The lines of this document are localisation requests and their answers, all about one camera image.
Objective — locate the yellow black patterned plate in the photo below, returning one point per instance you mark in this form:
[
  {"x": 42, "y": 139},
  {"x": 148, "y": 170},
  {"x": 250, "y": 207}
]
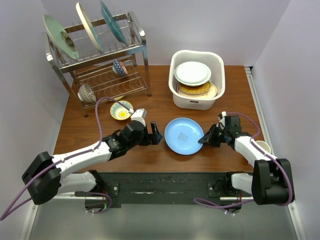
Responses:
[{"x": 193, "y": 91}]

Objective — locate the white scalloped plate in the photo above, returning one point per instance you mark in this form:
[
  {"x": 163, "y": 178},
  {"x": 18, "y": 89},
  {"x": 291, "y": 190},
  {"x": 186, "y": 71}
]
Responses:
[
  {"x": 192, "y": 72},
  {"x": 193, "y": 85}
]

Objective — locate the dark teal plate in rack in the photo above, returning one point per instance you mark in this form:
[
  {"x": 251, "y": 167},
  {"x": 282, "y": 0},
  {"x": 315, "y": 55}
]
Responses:
[{"x": 112, "y": 24}]

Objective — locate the white paper cup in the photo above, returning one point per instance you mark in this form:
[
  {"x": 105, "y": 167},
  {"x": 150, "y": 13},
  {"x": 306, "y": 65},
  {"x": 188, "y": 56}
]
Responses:
[{"x": 263, "y": 146}]

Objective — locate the woven bamboo tray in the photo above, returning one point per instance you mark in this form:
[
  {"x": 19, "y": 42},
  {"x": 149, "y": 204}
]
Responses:
[{"x": 208, "y": 85}]

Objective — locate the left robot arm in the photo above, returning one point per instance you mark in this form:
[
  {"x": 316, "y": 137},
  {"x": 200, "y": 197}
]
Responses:
[{"x": 51, "y": 175}]

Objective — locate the small teal patterned bowl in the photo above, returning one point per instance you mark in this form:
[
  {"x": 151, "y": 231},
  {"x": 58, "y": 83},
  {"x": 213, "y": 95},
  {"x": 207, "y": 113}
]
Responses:
[{"x": 121, "y": 110}]

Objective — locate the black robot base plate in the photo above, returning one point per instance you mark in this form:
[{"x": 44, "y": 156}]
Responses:
[{"x": 168, "y": 188}]

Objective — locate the green cream leaf plate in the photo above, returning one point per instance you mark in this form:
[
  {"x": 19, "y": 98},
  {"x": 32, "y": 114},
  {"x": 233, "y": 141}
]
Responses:
[{"x": 210, "y": 94}]

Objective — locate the blue plate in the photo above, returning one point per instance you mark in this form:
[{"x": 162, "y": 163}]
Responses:
[{"x": 182, "y": 135}]

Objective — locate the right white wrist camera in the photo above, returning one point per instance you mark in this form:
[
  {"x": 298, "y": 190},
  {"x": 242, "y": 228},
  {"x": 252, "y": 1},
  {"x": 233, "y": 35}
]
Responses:
[{"x": 221, "y": 118}]

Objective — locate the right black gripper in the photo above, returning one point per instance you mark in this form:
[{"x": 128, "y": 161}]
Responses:
[{"x": 205, "y": 139}]

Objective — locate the steel two-tier dish rack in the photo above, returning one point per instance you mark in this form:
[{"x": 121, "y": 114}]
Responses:
[{"x": 95, "y": 68}]

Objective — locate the blue zigzag patterned bowl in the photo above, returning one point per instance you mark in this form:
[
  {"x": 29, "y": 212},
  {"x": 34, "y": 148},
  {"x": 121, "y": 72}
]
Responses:
[{"x": 119, "y": 68}]

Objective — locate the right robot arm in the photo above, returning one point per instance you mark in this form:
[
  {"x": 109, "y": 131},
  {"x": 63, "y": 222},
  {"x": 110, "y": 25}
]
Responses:
[{"x": 271, "y": 182}]

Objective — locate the light green plate in rack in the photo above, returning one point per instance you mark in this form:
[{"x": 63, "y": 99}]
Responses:
[{"x": 60, "y": 37}]

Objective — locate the cream rimmed teal plate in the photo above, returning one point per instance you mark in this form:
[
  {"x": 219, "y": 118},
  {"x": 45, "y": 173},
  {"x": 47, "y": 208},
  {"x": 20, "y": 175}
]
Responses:
[{"x": 88, "y": 26}]

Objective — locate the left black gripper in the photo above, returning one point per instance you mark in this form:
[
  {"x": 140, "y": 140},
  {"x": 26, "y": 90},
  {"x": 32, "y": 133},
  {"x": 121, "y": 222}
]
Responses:
[{"x": 157, "y": 136}]

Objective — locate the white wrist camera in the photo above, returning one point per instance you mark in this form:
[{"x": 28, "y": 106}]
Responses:
[
  {"x": 221, "y": 118},
  {"x": 139, "y": 115}
]

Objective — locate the grey patterned bowl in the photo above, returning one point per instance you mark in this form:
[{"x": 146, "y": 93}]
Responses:
[{"x": 86, "y": 94}]

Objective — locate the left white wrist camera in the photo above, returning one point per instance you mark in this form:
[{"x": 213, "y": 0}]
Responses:
[{"x": 139, "y": 115}]

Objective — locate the white plastic bin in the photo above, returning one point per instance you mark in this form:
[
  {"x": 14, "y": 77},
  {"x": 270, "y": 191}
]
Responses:
[{"x": 215, "y": 64}]

